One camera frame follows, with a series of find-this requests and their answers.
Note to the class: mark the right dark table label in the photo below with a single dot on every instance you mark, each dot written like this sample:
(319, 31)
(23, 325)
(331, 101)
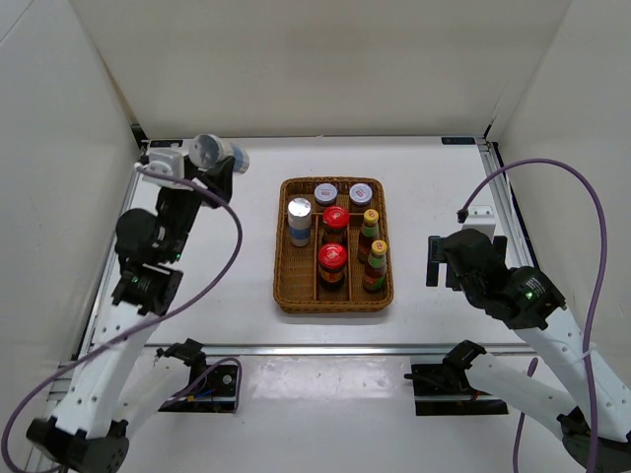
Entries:
(458, 141)

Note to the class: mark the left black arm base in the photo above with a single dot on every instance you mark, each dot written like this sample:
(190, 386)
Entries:
(217, 392)

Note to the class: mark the silver-lid spice jar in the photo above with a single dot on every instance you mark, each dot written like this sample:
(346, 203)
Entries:
(207, 151)
(300, 221)

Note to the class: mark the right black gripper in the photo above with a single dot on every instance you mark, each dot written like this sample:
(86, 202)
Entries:
(435, 256)

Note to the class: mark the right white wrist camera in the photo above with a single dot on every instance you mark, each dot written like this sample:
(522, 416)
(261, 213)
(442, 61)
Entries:
(480, 218)

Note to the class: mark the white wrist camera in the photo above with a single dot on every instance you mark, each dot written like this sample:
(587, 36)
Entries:
(480, 218)
(160, 164)

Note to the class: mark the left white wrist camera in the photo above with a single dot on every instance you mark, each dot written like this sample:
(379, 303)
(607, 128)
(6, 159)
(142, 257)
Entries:
(160, 164)

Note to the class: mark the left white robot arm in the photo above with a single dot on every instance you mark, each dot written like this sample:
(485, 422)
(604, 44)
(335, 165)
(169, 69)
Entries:
(90, 429)

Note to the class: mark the yellow-cap sauce bottle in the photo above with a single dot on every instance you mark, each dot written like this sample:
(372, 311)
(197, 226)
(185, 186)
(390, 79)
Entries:
(368, 233)
(375, 267)

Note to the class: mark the brown wicker divided basket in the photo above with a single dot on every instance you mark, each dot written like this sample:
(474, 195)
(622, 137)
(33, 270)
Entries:
(297, 287)

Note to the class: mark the red-lid sauce jar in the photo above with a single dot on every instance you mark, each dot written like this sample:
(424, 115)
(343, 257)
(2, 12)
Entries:
(332, 260)
(335, 221)

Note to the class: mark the white-lid paste jar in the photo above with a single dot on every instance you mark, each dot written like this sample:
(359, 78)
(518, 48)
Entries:
(325, 195)
(360, 197)

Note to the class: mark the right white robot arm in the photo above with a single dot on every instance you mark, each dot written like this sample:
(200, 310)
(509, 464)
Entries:
(591, 414)

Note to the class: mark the left dark table label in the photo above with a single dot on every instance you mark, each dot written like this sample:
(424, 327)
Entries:
(166, 143)

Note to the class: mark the dark table label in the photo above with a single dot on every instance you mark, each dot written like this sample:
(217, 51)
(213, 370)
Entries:
(166, 143)
(458, 141)

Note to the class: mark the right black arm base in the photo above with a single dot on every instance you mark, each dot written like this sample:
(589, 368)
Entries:
(438, 393)

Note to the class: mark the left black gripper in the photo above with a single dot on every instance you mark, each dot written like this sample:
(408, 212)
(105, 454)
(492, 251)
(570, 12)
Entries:
(218, 177)

